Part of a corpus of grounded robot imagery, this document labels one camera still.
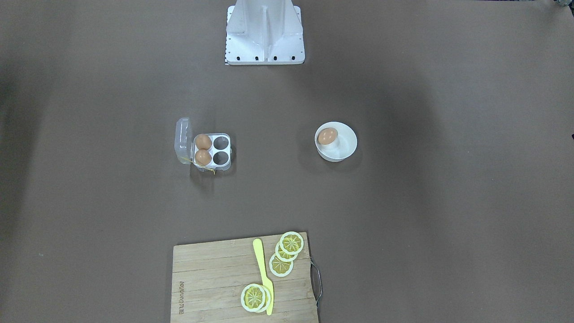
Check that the lemon slice upper of pair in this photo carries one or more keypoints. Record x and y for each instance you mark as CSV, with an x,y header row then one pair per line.
x,y
252,298

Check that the yellow plastic knife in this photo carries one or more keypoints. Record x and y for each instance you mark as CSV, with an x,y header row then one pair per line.
x,y
266,281

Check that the lemon slice middle of stack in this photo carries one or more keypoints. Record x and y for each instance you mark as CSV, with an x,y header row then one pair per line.
x,y
282,255

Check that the white round bowl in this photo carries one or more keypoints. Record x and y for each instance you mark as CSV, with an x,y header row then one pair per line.
x,y
342,148

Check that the brown egg from bowl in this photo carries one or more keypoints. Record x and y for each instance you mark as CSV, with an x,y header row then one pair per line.
x,y
327,136

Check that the wooden cutting board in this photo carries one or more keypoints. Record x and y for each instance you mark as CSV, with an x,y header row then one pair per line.
x,y
208,279

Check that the brown egg in box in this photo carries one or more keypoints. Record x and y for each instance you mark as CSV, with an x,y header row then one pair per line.
x,y
202,157
203,142

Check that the lemon slice under pair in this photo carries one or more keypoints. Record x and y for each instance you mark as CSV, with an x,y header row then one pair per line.
x,y
268,299

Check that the brown egg in box front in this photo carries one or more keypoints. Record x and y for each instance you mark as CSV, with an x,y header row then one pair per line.
x,y
202,157

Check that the clear plastic egg box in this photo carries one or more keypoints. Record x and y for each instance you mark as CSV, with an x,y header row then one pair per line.
x,y
184,147

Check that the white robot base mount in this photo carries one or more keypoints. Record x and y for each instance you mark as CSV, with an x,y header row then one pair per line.
x,y
264,32

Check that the brown egg in box rear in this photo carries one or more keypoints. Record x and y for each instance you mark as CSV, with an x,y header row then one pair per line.
x,y
203,142

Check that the lemon slice top of stack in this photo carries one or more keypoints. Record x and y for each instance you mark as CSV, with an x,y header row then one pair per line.
x,y
291,243

